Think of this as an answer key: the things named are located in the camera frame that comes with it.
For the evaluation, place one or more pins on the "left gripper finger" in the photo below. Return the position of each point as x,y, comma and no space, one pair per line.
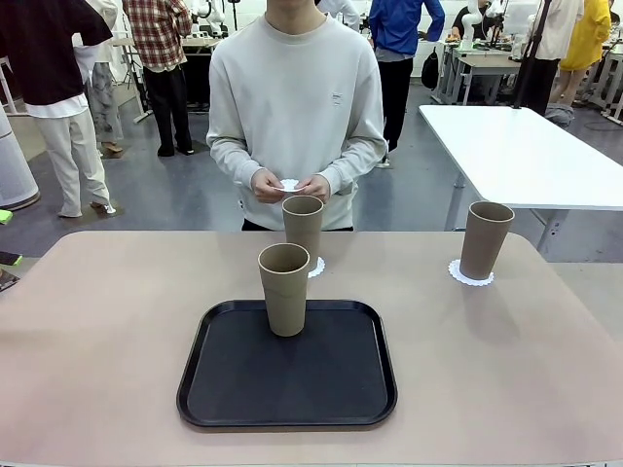
10,259
5,217

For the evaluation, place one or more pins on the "tan paper cup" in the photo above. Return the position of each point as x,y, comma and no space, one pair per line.
487,238
302,228
284,297

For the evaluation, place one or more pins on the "white doily coaster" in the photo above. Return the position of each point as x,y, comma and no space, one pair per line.
455,273
318,268
288,185

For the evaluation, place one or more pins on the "person's left forearm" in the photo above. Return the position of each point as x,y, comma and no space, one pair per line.
355,160

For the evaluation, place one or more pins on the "person's right forearm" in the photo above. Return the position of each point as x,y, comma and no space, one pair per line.
233,158

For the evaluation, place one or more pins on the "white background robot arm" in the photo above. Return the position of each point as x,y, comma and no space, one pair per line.
469,24
214,14

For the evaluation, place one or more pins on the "person's right hand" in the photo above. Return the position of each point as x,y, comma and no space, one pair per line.
265,187

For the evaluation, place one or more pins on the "person's left hand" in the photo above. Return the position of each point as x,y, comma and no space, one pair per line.
318,187

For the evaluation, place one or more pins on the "dark brown board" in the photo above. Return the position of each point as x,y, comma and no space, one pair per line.
9,281

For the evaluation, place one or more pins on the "white cylindrical appliance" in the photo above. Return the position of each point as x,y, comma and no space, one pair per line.
14,170

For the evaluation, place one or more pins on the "person in patterned grey trousers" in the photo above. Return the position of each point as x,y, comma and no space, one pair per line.
104,97

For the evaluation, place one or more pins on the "person in black top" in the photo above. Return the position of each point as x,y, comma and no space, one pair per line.
39,48

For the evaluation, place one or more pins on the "black background desk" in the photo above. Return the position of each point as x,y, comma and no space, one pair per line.
194,73

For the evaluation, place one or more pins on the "person in plaid shirt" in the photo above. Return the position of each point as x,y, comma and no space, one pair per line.
156,29

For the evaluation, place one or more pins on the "black plastic tray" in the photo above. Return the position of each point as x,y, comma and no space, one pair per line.
292,384

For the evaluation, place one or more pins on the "person in light grey sweatshirt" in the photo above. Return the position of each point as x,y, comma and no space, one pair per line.
292,97

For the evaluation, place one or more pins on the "person in blue jacket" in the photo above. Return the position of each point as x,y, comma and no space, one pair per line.
394,24

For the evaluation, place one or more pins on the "black hanging bag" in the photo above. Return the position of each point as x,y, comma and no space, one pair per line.
430,68

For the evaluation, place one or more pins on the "seated person in black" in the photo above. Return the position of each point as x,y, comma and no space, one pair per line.
462,22

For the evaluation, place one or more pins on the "grey background desk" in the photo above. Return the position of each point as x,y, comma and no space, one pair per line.
487,65

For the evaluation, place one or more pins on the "white table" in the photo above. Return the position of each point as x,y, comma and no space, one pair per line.
525,160

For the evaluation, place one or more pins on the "black tripod pole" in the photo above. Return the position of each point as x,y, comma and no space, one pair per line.
528,63

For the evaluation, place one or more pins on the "grey cloth on floor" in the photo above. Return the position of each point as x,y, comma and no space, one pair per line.
560,113

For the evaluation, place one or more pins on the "person in beige top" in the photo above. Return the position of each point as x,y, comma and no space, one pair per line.
560,29

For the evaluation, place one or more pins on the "person in yellow coat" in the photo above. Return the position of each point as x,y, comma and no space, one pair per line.
589,34

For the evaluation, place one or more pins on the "white frame desk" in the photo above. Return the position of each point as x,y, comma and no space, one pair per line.
611,78

